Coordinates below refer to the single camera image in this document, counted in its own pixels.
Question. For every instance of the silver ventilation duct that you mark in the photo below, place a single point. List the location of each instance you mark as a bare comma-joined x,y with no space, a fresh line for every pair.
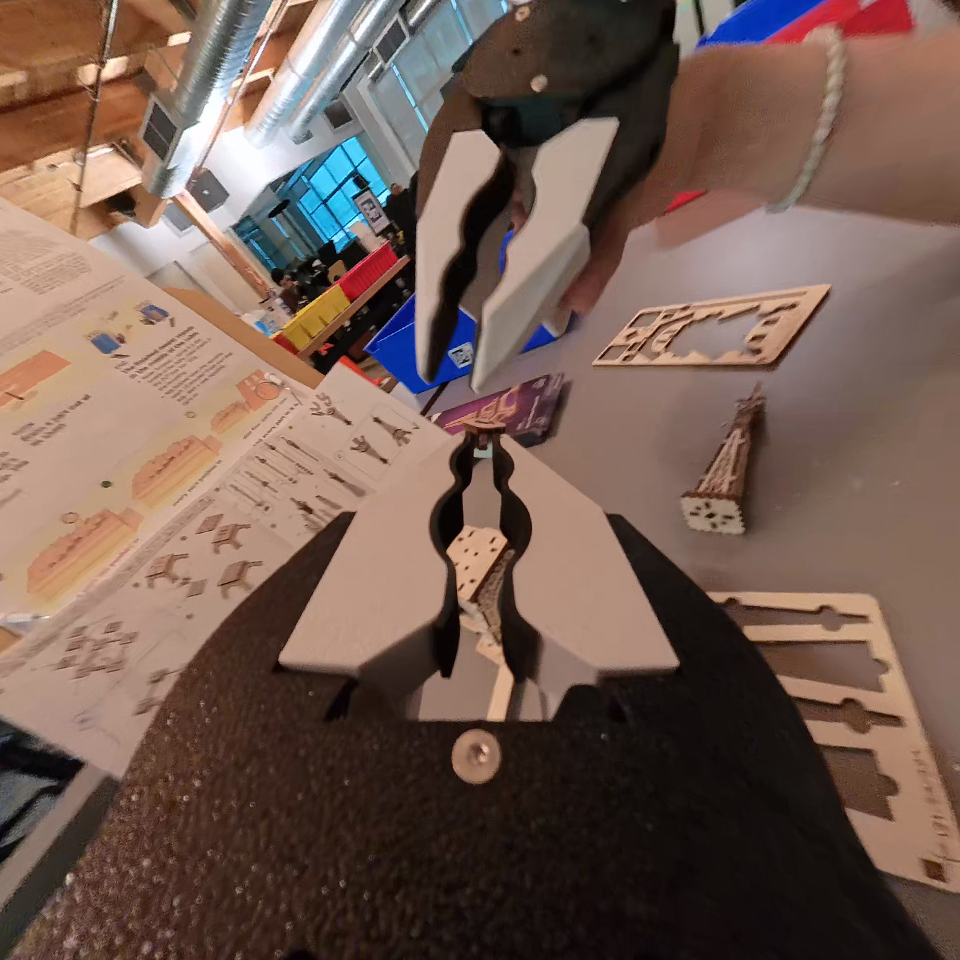
195,90
315,67

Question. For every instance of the white assembly instruction sheet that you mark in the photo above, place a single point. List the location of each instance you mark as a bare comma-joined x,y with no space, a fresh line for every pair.
285,480

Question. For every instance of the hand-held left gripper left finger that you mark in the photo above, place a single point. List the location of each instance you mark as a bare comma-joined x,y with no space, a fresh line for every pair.
360,600

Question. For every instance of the wooden sheet with slot cutouts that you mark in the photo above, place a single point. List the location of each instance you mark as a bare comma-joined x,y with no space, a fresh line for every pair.
900,630

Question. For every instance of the person's right forearm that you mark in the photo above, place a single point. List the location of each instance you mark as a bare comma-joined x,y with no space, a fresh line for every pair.
900,127

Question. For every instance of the brown backing board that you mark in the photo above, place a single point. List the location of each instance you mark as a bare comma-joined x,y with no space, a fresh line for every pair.
247,330

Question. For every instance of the illustrated guide poster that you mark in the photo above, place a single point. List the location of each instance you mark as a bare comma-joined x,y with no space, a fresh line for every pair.
112,360

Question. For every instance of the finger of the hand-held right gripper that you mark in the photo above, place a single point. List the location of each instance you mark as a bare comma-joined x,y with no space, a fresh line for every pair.
555,225
450,225

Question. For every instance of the black square speaker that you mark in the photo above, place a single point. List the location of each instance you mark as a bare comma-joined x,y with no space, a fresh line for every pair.
208,189

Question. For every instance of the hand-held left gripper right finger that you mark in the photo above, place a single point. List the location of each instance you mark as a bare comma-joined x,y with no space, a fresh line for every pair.
592,600

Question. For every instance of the purple puzzle box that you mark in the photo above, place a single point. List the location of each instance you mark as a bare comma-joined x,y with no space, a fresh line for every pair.
525,409

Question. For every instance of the wooden sheet with jagged cutouts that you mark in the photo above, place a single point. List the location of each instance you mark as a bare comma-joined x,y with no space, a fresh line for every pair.
787,315

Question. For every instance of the large paned window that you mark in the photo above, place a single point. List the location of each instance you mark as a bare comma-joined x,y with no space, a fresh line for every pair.
330,187

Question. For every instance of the person's right hand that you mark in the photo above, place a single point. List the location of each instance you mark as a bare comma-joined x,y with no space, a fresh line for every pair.
720,127

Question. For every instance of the wooden tower spire model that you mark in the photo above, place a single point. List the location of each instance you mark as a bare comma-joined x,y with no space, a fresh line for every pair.
727,465

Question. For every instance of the wooden arch leg piece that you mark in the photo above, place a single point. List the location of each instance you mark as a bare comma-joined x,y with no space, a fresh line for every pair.
495,600

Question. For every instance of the grey desk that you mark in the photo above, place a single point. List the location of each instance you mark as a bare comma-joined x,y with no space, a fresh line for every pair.
825,450

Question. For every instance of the yellow storage bin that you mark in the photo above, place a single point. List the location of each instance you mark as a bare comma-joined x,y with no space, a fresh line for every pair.
315,315

